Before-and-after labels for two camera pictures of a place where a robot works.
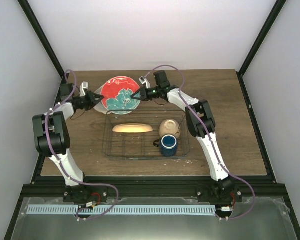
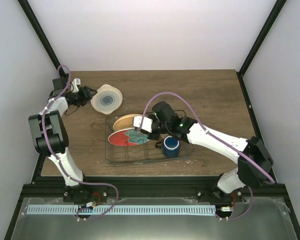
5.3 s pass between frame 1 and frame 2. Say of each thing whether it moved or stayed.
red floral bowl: moved
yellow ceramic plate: moved
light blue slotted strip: stayed
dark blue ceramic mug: stayed
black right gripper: moved
